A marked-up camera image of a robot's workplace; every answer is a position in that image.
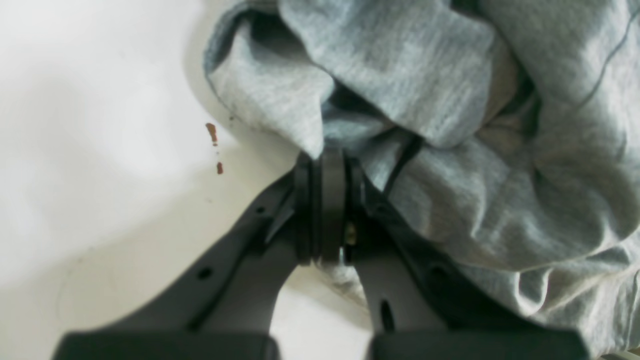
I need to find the grey T-shirt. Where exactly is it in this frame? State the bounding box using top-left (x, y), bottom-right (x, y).
top-left (203, 0), bottom-right (639, 357)

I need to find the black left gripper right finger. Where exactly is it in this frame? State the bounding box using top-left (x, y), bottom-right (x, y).
top-left (333, 150), bottom-right (589, 360)

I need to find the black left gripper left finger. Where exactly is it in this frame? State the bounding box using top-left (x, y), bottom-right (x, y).
top-left (54, 150), bottom-right (333, 360)

